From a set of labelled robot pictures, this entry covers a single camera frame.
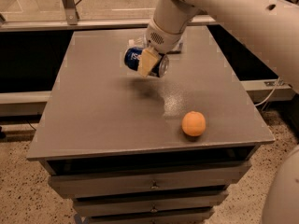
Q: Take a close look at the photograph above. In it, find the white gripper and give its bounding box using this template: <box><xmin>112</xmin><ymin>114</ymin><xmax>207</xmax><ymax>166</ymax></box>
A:
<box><xmin>137</xmin><ymin>18</ymin><xmax>184</xmax><ymax>77</ymax></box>

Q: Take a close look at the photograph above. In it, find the blue pepsi can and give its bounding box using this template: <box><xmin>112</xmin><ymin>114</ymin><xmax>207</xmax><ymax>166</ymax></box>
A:
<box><xmin>124</xmin><ymin>47</ymin><xmax>169</xmax><ymax>77</ymax></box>

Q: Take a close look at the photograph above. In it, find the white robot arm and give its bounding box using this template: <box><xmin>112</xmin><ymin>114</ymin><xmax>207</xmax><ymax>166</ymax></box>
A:
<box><xmin>138</xmin><ymin>0</ymin><xmax>299</xmax><ymax>224</ymax></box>

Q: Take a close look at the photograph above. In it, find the clear plastic water bottle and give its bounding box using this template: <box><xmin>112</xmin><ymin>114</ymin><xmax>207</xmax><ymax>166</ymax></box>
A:
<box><xmin>128</xmin><ymin>35</ymin><xmax>184</xmax><ymax>54</ymax></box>

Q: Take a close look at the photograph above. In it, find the orange fruit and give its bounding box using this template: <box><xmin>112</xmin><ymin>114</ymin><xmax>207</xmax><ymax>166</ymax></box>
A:
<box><xmin>181</xmin><ymin>111</ymin><xmax>206</xmax><ymax>137</ymax></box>

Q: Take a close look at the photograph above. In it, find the grey drawer cabinet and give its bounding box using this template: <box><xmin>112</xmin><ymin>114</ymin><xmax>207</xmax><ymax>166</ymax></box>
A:
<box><xmin>26</xmin><ymin>25</ymin><xmax>276</xmax><ymax>224</ymax></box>

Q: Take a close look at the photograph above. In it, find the top grey drawer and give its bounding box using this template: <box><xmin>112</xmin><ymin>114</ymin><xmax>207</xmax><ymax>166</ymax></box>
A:
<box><xmin>49</xmin><ymin>161</ymin><xmax>251</xmax><ymax>198</ymax></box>

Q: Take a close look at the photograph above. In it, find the grey drawer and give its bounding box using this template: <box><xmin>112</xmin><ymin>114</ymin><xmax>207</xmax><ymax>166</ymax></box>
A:
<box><xmin>89</xmin><ymin>208</ymin><xmax>214</xmax><ymax>224</ymax></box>
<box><xmin>74</xmin><ymin>190</ymin><xmax>228</xmax><ymax>217</ymax></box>
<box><xmin>49</xmin><ymin>161</ymin><xmax>251</xmax><ymax>198</ymax></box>

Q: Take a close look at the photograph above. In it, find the middle grey drawer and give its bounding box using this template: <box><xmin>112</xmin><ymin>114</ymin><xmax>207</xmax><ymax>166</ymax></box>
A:
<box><xmin>74</xmin><ymin>190</ymin><xmax>228</xmax><ymax>217</ymax></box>

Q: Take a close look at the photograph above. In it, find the bottom grey drawer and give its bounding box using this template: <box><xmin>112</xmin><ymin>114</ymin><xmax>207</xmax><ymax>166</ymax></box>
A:
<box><xmin>89</xmin><ymin>208</ymin><xmax>214</xmax><ymax>224</ymax></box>

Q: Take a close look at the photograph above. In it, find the metal railing frame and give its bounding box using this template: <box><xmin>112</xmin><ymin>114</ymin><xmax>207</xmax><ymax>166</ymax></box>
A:
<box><xmin>0</xmin><ymin>0</ymin><xmax>299</xmax><ymax>33</ymax></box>

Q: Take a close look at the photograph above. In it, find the white cable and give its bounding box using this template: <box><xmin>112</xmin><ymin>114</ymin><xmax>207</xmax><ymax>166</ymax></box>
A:
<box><xmin>253</xmin><ymin>77</ymin><xmax>281</xmax><ymax>107</ymax></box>

